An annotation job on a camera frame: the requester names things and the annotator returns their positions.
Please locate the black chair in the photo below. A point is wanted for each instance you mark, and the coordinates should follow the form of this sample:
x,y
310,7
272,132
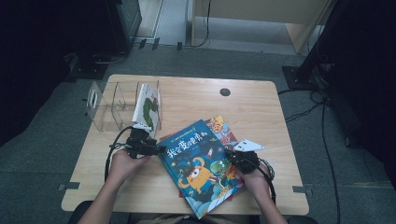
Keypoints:
x,y
79,211

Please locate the black stand base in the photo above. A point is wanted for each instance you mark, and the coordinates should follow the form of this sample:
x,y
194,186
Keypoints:
x,y
88,70

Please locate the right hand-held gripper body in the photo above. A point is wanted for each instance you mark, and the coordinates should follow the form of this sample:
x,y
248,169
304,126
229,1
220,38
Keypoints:
x,y
247,160

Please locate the white caterpillar picture book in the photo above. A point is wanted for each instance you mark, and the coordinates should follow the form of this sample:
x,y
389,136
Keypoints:
x,y
148,107

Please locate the black metal stand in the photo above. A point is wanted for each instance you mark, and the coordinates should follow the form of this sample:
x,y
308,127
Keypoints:
x,y
299,77

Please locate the black round table grommet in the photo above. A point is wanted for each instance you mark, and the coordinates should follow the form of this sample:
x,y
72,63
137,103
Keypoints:
x,y
224,92

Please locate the person's right hand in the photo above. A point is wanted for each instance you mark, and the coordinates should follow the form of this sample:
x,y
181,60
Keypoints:
x,y
257,183

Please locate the person's left hand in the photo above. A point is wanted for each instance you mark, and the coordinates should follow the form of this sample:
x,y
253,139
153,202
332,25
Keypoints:
x,y
124,168

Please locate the dark curtain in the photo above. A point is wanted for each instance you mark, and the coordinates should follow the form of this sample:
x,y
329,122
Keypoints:
x,y
37,62
367,77

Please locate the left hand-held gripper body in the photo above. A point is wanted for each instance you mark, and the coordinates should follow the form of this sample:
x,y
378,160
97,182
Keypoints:
x,y
141,144

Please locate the clear acrylic book rack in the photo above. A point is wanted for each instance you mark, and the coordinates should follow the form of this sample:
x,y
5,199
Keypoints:
x,y
107,119

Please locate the beige wooden cabinet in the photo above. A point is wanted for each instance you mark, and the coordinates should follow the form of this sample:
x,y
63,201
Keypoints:
x,y
264,9

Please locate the grey tape strip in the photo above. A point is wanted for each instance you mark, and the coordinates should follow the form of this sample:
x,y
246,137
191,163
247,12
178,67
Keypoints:
x,y
68,186
301,189

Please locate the light blue animals picture book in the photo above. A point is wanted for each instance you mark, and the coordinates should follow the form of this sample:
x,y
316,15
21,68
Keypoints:
x,y
219,127

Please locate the dark blue monster picture book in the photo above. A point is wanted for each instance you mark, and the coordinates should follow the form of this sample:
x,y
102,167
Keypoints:
x,y
193,174

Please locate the black equipment cabinet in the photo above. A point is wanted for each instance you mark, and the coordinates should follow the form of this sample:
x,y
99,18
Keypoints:
x,y
124,25

